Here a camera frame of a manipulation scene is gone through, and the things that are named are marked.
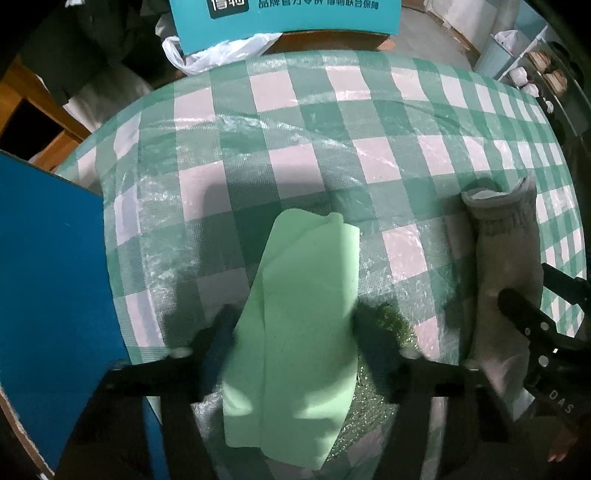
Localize white sock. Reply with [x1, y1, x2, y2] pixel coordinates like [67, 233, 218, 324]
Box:
[462, 176, 543, 410]

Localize light green cloth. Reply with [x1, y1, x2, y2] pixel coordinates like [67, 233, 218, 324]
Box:
[221, 209, 360, 470]

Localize green scouring pad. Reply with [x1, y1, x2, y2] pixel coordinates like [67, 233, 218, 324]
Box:
[329, 335, 396, 460]

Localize person's hand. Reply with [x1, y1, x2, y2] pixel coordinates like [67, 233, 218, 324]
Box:
[547, 426, 578, 462]

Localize blue-rimmed cardboard box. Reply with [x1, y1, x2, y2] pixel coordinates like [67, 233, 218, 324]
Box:
[0, 149, 170, 480]

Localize green checkered tablecloth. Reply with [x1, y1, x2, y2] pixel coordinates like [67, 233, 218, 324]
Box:
[58, 51, 586, 364]

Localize shoe rack with shoes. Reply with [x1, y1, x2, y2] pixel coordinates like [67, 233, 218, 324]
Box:
[474, 27, 590, 139]

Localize wooden louvered cabinet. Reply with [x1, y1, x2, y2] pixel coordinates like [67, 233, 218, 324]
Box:
[1, 58, 90, 172]

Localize white plastic bag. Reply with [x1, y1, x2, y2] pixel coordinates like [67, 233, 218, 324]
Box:
[162, 33, 283, 76]

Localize teal shoe box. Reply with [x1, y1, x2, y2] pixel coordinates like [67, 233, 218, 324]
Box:
[169, 0, 402, 54]

